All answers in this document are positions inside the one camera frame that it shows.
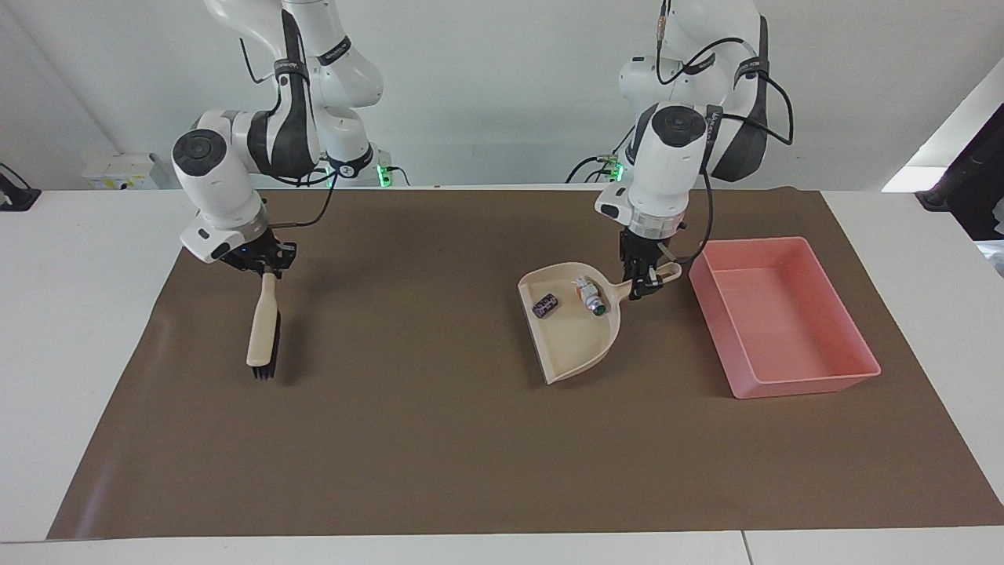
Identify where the pink plastic bin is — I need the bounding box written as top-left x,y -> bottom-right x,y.
689,236 -> 882,400

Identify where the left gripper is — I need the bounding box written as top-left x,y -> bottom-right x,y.
619,229 -> 668,301

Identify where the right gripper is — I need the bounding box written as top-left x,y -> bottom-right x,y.
213,231 -> 298,277

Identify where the beige brush with black bristles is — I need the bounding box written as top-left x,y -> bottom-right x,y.
246,272 -> 282,382

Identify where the white electrical box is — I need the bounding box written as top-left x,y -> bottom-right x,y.
81,152 -> 163,191

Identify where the black stand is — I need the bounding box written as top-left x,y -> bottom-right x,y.
0,162 -> 42,212
915,102 -> 1004,241

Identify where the black cable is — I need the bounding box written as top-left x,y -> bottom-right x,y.
566,126 -> 638,186
656,0 -> 795,266
238,35 -> 283,86
267,169 -> 341,231

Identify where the white switch with green button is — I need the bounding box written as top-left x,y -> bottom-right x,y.
574,275 -> 609,317

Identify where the beige plastic dustpan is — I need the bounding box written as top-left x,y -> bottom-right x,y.
518,261 -> 683,386

